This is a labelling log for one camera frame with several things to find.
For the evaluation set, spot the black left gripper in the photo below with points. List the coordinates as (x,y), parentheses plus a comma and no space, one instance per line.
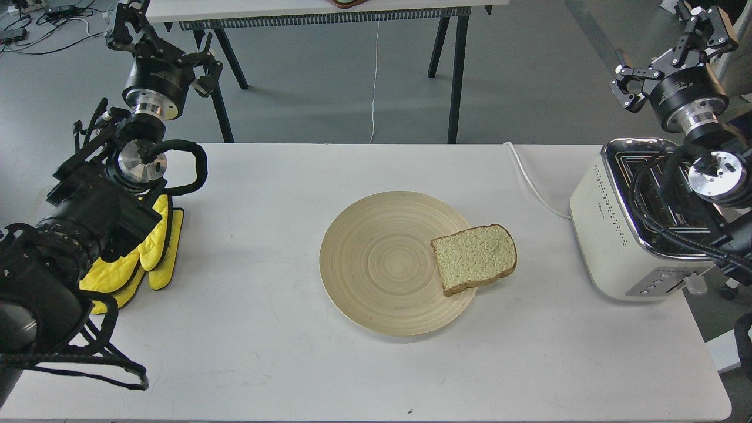
(166,82)

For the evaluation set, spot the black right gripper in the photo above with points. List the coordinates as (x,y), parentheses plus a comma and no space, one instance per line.
(683,100)

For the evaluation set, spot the slice of brown bread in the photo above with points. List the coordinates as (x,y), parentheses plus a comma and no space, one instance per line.
(474,257)

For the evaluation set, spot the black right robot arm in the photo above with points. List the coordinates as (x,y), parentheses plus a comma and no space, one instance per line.
(707,177)

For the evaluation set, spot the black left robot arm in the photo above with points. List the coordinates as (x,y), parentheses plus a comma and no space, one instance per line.
(102,209)

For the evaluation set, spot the cream and chrome toaster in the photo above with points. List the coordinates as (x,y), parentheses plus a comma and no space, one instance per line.
(626,260)

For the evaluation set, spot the white background table black legs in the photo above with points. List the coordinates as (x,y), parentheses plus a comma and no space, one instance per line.
(217,17)

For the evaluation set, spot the yellow oven mitt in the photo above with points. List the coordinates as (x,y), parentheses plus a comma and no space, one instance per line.
(154,260)

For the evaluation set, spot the round bamboo plate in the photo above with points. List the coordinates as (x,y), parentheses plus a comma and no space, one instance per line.
(378,266)

